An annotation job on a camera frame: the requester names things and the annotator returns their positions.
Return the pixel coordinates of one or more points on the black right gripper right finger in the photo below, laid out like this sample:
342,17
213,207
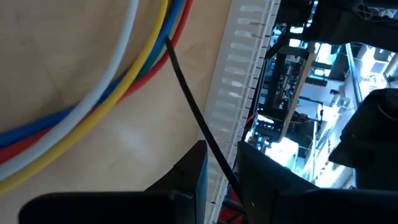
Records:
295,205

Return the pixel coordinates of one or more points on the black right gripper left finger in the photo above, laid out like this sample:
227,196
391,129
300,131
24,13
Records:
140,208

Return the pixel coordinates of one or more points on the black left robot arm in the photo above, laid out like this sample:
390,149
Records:
357,28

